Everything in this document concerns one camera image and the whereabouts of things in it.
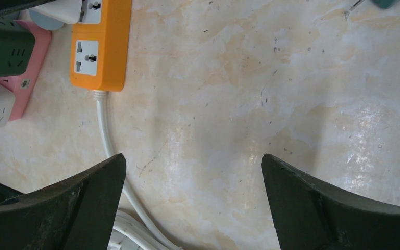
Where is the dark green cube socket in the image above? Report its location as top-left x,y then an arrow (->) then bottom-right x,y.
0,17 -> 35,77

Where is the white USB charger adapter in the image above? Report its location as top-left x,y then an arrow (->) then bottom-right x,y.
30,0 -> 83,24

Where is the pink triangular power strip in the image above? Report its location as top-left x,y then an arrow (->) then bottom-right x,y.
0,20 -> 52,121

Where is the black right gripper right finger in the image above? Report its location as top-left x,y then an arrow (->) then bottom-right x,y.
261,154 -> 400,249

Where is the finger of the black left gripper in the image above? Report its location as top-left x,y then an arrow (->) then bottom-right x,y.
0,0 -> 53,17

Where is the white coiled power cable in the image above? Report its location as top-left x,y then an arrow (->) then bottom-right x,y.
93,90 -> 183,250

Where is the teal small cube adapter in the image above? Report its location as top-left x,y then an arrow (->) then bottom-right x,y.
372,0 -> 400,9

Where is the orange power strip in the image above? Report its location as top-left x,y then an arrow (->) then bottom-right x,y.
70,0 -> 132,98

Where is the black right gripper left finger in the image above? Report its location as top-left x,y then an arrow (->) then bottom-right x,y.
0,154 -> 126,249

